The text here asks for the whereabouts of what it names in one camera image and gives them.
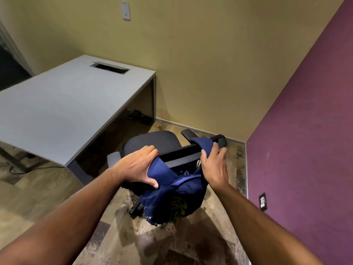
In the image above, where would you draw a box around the person's right hand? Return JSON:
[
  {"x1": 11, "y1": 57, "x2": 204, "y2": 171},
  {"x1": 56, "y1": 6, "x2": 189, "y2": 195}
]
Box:
[{"x1": 200, "y1": 143, "x2": 229, "y2": 189}]

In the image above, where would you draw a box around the person's left hand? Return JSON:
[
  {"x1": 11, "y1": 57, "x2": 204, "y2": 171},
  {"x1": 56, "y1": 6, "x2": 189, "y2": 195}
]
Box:
[{"x1": 111, "y1": 145, "x2": 160, "y2": 189}]

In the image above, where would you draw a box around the navy blue jacket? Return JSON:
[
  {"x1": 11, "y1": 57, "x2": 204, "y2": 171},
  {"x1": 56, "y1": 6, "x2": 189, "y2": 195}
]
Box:
[{"x1": 140, "y1": 137, "x2": 218, "y2": 226}]

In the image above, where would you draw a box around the person's left forearm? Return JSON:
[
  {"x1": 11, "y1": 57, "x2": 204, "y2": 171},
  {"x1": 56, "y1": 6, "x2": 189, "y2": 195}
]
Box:
[{"x1": 0, "y1": 168, "x2": 130, "y2": 265}]

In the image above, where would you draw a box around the person's right forearm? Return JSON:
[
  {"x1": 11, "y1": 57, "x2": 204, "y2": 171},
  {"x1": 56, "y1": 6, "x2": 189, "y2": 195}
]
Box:
[{"x1": 211, "y1": 181, "x2": 324, "y2": 265}]

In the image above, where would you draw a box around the black office chair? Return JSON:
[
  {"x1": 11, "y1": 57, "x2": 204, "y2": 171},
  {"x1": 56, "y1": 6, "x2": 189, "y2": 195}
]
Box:
[{"x1": 107, "y1": 129, "x2": 227, "y2": 218}]

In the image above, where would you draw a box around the black power strip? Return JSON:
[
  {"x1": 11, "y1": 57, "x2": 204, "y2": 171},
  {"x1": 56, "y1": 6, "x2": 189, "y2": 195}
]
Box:
[{"x1": 127, "y1": 110, "x2": 154, "y2": 126}]

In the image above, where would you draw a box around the grey desk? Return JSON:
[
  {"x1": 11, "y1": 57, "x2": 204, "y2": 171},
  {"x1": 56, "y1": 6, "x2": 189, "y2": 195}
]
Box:
[{"x1": 0, "y1": 55, "x2": 157, "y2": 186}]

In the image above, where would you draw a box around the black floor cable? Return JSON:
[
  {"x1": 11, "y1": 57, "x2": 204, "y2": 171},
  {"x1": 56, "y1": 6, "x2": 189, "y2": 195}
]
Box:
[{"x1": 8, "y1": 164, "x2": 65, "y2": 175}]

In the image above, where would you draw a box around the white wall switch plate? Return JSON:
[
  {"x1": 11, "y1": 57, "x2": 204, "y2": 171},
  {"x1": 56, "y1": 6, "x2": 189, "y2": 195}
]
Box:
[{"x1": 121, "y1": 1, "x2": 131, "y2": 21}]

